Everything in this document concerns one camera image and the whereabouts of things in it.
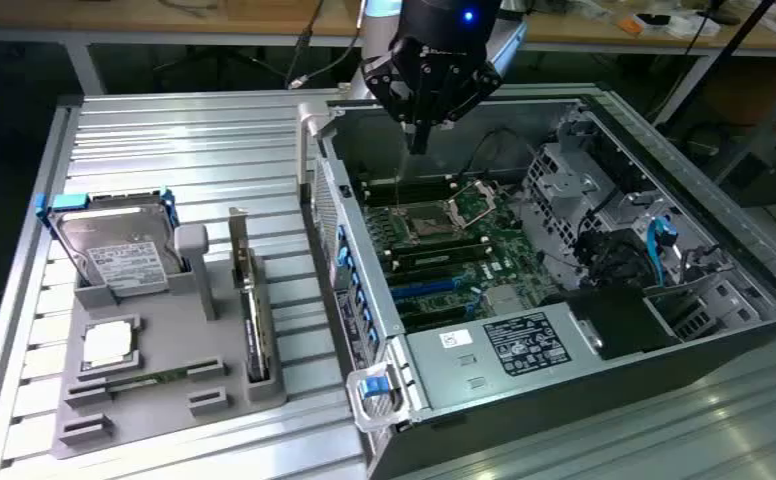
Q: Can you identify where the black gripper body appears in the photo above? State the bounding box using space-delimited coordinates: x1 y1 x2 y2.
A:
391 0 500 104

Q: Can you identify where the graphics card with metal bracket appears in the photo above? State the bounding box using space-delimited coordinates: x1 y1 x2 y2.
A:
227 206 276 385

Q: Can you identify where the metal socket cover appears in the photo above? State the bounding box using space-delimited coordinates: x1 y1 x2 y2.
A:
447 179 500 226

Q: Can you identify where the perforated metal drive cage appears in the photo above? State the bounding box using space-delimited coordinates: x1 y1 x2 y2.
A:
524 142 670 281

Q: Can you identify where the CPU socket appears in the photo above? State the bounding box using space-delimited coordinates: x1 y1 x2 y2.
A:
406 202 454 239

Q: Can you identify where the white and black box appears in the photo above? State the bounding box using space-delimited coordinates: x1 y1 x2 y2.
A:
631 12 695 37

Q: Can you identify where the green motherboard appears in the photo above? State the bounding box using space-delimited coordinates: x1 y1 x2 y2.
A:
358 169 556 334

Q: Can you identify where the RAM stick with black label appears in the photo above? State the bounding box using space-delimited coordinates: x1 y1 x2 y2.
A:
392 244 491 269

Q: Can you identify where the black slanted pole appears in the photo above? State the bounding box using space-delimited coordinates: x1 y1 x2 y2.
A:
651 0 770 126

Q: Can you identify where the blue expansion slot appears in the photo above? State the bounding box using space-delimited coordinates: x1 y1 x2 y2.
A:
391 279 471 300

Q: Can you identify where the silver chipset heatsink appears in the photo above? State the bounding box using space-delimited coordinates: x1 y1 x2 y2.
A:
484 287 523 314

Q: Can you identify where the silver hard disk with label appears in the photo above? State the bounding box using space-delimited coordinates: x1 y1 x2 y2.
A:
53 192 184 297

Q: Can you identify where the black plastic shroud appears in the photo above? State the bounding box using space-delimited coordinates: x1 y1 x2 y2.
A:
539 287 684 362

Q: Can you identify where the blue disk caddy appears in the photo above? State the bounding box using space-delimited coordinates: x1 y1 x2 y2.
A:
32 185 181 239

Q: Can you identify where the grey metal disk bay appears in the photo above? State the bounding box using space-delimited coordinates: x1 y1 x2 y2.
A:
647 249 776 344

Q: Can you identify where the grey power supply unit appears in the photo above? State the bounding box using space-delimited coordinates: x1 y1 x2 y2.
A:
400 298 607 419

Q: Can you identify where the silver CPU chip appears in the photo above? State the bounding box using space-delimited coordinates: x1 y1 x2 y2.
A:
84 323 136 366

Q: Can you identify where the grey plastic parts rack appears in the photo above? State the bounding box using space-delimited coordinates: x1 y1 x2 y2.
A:
53 222 290 461

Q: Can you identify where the bare green RAM stick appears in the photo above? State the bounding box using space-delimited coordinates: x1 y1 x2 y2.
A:
104 367 193 394

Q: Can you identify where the open black PC case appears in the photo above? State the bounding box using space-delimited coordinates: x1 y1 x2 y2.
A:
298 82 776 480

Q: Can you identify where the black arched cable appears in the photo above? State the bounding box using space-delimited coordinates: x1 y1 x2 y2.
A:
460 128 538 184

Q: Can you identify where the hanging cable with plug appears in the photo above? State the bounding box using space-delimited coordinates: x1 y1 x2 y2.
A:
286 0 328 91

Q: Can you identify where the grey case handle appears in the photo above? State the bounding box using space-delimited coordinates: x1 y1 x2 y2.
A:
346 362 411 432
298 102 347 201

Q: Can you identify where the black cable bundle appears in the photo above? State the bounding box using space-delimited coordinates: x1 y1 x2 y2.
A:
574 232 650 289

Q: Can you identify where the blue data wire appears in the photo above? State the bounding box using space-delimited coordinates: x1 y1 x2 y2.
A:
644 214 680 289

